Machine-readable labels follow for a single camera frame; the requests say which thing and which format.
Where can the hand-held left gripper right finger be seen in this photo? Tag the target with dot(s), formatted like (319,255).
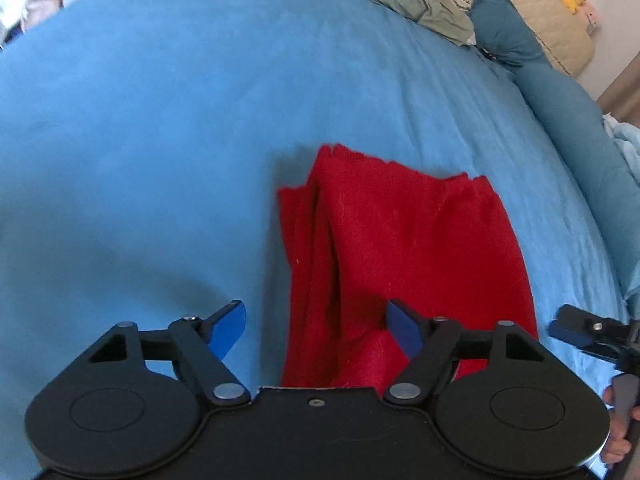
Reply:
(404,330)

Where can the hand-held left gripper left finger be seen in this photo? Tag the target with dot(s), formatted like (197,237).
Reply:
(227,330)

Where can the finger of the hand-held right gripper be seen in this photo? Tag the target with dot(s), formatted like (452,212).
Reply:
(587,330)

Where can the red knit sweater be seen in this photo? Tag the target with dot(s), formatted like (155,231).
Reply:
(410,240)

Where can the person's right hand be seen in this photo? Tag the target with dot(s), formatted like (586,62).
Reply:
(619,440)

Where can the blue bed sheet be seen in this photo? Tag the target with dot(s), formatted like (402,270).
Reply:
(150,160)

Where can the blue duvet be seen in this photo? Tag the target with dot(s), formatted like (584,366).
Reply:
(585,140)

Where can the pale blue white blanket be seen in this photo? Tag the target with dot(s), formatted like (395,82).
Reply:
(627,142)

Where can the beige curtain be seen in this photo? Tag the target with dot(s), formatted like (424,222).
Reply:
(622,95)

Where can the pale pink plush toy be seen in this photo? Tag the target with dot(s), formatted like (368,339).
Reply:
(592,19)

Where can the teal pillow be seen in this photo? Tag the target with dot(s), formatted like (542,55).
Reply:
(505,30)

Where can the beige quilted headboard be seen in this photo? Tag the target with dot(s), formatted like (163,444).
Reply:
(525,5)

